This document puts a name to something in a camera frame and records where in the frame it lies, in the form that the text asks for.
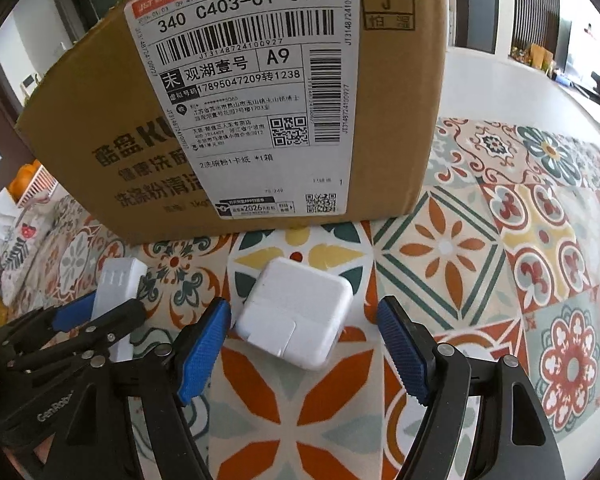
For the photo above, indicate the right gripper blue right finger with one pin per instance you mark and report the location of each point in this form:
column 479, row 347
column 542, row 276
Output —
column 409, row 346

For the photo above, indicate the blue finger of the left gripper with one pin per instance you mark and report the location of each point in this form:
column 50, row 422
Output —
column 110, row 324
column 50, row 321

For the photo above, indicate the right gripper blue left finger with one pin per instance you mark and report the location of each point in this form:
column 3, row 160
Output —
column 199, row 345

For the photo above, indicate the white power strip adapter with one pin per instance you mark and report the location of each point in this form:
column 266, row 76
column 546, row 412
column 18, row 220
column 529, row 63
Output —
column 118, row 283

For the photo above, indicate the white square charger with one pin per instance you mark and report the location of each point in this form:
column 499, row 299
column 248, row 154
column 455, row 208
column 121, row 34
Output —
column 295, row 313

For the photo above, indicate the floral fabric tissue pouch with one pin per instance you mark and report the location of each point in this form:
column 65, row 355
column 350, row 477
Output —
column 22, row 232

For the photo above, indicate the white basket of oranges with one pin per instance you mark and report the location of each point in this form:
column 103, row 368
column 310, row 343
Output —
column 31, row 182

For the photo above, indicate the patterned tile table runner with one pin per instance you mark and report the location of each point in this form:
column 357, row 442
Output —
column 501, row 255

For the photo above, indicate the brown cardboard box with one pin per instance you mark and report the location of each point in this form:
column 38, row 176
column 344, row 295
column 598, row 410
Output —
column 175, row 118

